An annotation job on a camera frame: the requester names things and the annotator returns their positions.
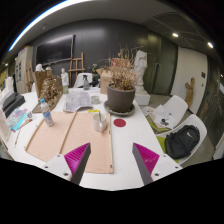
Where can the black wall screen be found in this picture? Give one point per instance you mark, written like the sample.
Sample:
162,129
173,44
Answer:
55,50

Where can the dark clear spray bottle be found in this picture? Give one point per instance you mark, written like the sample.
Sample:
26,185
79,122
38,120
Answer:
86,83

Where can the tall white plaster statue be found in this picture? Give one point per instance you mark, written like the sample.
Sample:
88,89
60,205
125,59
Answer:
140,66

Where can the white plastic chair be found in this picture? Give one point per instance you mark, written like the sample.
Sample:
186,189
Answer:
176,105
201,125
79,80

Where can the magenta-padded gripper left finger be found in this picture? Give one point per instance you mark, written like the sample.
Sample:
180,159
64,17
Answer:
75,158

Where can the red box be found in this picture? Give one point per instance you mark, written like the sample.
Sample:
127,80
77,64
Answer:
116,62

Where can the small yellow packet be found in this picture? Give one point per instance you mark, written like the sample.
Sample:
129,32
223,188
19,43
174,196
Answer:
93,110

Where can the folded newspaper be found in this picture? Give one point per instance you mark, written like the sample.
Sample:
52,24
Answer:
77,100

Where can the brown cardboard box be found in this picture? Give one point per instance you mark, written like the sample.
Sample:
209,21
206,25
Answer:
105,83

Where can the small paint jar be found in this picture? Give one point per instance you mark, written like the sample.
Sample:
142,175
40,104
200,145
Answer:
29,114

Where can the black backpack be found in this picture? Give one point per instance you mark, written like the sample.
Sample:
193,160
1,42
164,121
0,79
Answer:
181,141

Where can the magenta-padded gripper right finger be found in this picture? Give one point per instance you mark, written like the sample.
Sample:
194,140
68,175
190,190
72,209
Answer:
146,158

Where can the wooden figure statue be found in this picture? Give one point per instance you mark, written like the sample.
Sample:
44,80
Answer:
189,91

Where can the long ceiling light panel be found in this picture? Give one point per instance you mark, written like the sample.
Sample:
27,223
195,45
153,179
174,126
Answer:
33,21

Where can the white shelf unit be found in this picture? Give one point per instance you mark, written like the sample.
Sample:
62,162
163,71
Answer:
23,66

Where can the colourful painted canvas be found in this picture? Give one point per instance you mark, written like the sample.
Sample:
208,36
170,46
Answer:
16,119

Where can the stack of papers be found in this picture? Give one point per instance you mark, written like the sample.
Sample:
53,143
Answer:
161,116

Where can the flat round red coaster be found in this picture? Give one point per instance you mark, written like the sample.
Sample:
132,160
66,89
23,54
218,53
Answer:
119,122

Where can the white drink bottle blue cap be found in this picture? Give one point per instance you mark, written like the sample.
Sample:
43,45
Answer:
47,115

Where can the white ceramic mug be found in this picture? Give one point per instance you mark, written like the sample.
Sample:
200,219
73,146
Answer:
100,124

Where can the dried plant in grey pot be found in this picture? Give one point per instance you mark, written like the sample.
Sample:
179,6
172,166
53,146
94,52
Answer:
120,98

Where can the wooden stir stick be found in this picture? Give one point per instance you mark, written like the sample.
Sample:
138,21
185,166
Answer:
99,116

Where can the wooden easel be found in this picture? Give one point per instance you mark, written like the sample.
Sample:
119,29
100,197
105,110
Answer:
76,69

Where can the black boxes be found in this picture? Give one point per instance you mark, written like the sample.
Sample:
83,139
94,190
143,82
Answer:
13,103

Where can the paintbrush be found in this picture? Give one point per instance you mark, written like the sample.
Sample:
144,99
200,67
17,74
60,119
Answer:
25,125

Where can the white green spray bottle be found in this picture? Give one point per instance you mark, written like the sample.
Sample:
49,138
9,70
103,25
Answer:
65,89

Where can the ceiling spotlights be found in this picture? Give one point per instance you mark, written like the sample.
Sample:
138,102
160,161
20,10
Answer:
175,34

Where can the golden rock sculpture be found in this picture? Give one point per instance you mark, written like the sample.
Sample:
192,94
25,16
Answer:
51,91

